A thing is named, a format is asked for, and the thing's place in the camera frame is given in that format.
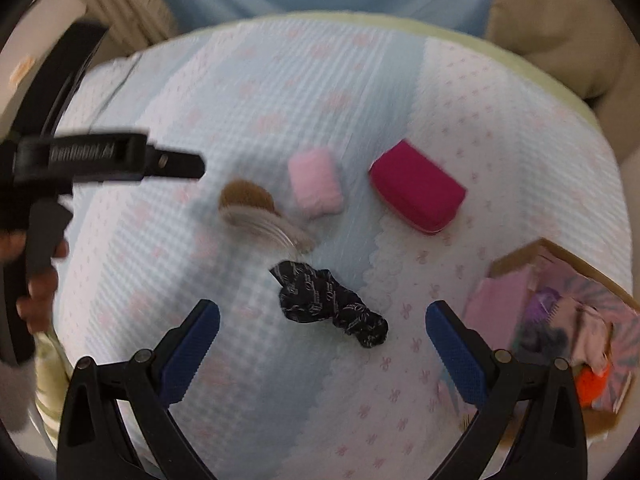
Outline grey fuzzy sock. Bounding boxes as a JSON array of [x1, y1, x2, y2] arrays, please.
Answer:
[[516, 321, 568, 360]]

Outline purple snack packet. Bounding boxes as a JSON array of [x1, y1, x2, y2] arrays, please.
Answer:
[[523, 287, 562, 324]]

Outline orange plush fruit toy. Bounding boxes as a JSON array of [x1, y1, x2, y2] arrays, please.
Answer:
[[575, 362, 612, 408]]

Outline pink printed cloth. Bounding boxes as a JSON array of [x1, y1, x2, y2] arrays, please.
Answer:
[[549, 297, 611, 374]]

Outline black patterned scrunchie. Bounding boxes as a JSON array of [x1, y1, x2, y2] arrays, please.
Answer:
[[269, 260, 390, 349]]

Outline left hand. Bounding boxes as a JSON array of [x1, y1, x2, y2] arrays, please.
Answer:
[[1, 230, 58, 335]]

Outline cardboard box pink lining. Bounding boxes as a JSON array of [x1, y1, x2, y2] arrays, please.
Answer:
[[463, 238, 639, 437]]

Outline green striped cloth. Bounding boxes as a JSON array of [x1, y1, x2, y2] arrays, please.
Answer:
[[35, 330, 73, 448]]

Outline pink fluffy folded towel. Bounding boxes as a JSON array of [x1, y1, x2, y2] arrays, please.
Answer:
[[288, 148, 344, 219]]

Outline magenta zip pouch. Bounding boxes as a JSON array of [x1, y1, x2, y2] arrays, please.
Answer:
[[368, 139, 466, 235]]

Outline beige cushion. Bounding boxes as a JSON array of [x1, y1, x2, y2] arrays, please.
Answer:
[[484, 0, 640, 111]]

